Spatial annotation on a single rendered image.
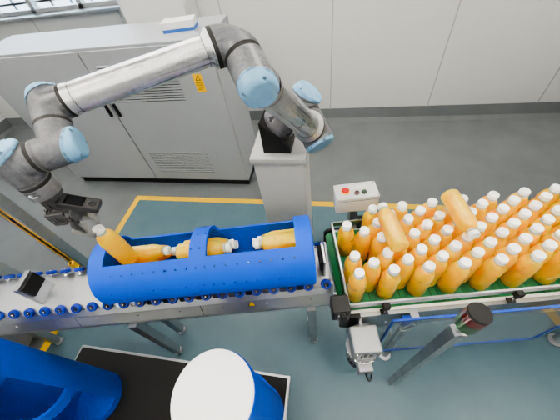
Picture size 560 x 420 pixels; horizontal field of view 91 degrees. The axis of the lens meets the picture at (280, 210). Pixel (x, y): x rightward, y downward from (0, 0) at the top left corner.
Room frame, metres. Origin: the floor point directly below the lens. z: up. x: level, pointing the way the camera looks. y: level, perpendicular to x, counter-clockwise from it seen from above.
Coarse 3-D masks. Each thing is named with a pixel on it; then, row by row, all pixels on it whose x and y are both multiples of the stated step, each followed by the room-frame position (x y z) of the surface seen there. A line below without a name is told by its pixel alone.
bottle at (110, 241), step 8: (104, 232) 0.66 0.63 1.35; (112, 232) 0.67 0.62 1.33; (104, 240) 0.64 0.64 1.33; (112, 240) 0.65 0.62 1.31; (120, 240) 0.66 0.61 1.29; (104, 248) 0.63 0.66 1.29; (112, 248) 0.63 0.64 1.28; (120, 248) 0.64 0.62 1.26; (128, 248) 0.66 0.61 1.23; (112, 256) 0.63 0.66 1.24; (120, 256) 0.63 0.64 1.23; (128, 256) 0.64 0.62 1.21; (136, 256) 0.66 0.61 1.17
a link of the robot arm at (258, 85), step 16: (240, 48) 0.84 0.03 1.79; (256, 48) 0.84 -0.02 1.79; (240, 64) 0.80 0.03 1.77; (256, 64) 0.79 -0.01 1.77; (240, 80) 0.77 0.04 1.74; (256, 80) 0.75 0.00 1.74; (272, 80) 0.76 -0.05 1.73; (240, 96) 0.78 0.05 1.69; (256, 96) 0.76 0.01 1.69; (272, 96) 0.78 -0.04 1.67; (288, 96) 0.87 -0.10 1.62; (272, 112) 0.86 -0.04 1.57; (288, 112) 0.88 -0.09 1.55; (304, 112) 0.95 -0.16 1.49; (320, 112) 1.18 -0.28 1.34; (304, 128) 0.98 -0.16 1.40; (320, 128) 1.05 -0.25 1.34; (304, 144) 1.09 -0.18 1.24; (320, 144) 1.05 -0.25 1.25
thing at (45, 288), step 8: (24, 272) 0.75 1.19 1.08; (32, 272) 0.74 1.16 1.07; (24, 280) 0.71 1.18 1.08; (32, 280) 0.72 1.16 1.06; (40, 280) 0.73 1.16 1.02; (16, 288) 0.67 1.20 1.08; (24, 288) 0.67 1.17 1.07; (32, 288) 0.68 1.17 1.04; (40, 288) 0.71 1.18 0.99; (48, 288) 0.73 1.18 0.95; (24, 296) 0.66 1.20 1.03; (32, 296) 0.66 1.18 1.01; (40, 296) 0.68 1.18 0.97; (48, 296) 0.70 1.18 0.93
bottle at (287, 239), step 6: (270, 234) 0.63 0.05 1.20; (276, 234) 0.62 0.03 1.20; (282, 234) 0.61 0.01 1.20; (288, 234) 0.61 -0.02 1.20; (294, 234) 0.60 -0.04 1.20; (258, 240) 0.62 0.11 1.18; (264, 240) 0.60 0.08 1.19; (270, 240) 0.60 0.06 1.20; (276, 240) 0.59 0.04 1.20; (282, 240) 0.59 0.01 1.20; (288, 240) 0.58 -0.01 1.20; (294, 240) 0.58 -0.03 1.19; (264, 246) 0.59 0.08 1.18; (270, 246) 0.58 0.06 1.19; (276, 246) 0.58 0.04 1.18; (282, 246) 0.57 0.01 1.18; (288, 246) 0.57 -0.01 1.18; (294, 246) 0.56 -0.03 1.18
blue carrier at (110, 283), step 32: (256, 224) 0.75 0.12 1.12; (288, 224) 0.73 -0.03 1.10; (96, 256) 0.65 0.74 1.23; (192, 256) 0.57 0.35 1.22; (224, 256) 0.55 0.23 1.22; (256, 256) 0.53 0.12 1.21; (288, 256) 0.51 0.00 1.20; (96, 288) 0.55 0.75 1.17; (128, 288) 0.53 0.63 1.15; (160, 288) 0.51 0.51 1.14; (192, 288) 0.49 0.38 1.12; (224, 288) 0.48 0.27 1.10; (256, 288) 0.47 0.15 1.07
